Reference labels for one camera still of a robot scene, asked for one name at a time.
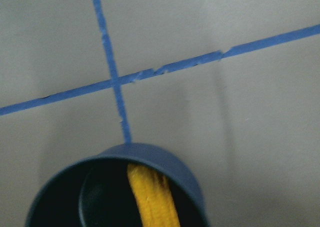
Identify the dark blue saucepan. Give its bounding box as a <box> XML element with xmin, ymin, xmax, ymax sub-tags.
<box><xmin>25</xmin><ymin>143</ymin><xmax>209</xmax><ymax>227</ymax></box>

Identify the yellow corn cob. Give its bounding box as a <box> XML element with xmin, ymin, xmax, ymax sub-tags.
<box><xmin>127</xmin><ymin>163</ymin><xmax>181</xmax><ymax>227</ymax></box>

